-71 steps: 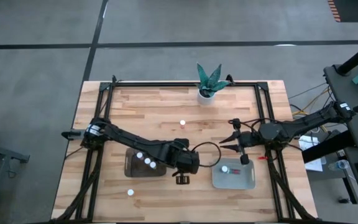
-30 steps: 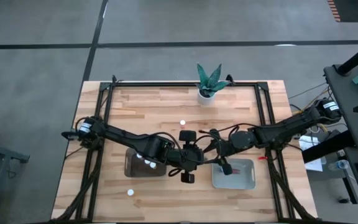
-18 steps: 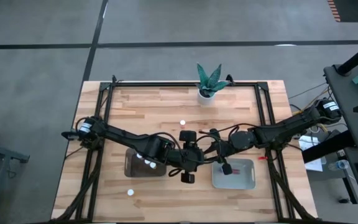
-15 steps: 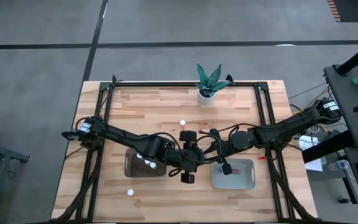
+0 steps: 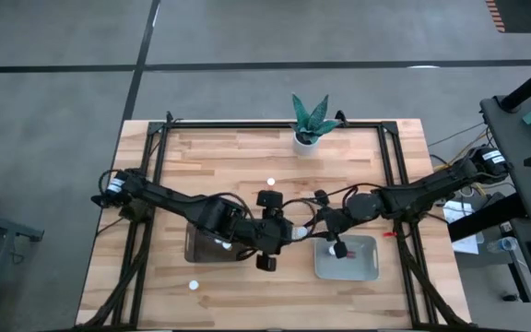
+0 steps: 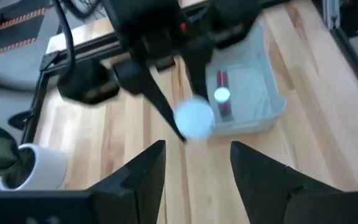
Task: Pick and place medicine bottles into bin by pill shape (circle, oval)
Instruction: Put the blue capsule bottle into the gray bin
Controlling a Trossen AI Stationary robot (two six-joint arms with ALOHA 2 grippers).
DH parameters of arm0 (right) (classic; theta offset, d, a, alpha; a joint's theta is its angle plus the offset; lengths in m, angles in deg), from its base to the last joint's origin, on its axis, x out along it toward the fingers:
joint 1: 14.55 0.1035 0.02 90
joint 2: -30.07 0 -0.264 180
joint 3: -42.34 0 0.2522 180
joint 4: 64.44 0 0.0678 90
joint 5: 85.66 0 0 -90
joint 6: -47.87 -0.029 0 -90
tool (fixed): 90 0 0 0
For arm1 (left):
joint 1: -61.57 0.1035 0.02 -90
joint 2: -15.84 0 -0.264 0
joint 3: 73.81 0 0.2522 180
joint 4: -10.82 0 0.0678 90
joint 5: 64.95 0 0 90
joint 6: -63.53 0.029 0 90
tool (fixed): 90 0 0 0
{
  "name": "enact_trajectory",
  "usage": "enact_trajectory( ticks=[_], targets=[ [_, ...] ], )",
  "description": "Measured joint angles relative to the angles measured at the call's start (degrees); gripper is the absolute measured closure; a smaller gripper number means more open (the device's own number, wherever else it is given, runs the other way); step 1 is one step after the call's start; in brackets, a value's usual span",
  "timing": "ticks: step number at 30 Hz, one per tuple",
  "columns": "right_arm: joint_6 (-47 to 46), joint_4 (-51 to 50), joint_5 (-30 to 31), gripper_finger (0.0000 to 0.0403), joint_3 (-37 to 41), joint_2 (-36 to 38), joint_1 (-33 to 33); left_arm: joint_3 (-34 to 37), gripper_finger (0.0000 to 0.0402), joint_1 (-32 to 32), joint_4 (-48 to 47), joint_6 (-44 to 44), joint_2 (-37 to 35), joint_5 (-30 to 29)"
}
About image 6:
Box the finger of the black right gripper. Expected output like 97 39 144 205
181 40 214 102
115 60 187 143

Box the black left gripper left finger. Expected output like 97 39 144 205
87 139 167 224

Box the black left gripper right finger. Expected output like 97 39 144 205
230 141 345 224

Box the black looped cable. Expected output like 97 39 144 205
53 0 76 75

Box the dark mat orange striped edge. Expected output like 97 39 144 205
0 0 52 62

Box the black aluminium rig frame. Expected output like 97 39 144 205
20 0 358 146

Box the black frame clamp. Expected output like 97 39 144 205
7 109 35 131

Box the white round plant pot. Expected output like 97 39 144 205
0 142 68 191

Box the white plastic bin with handles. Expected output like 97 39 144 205
205 18 287 138

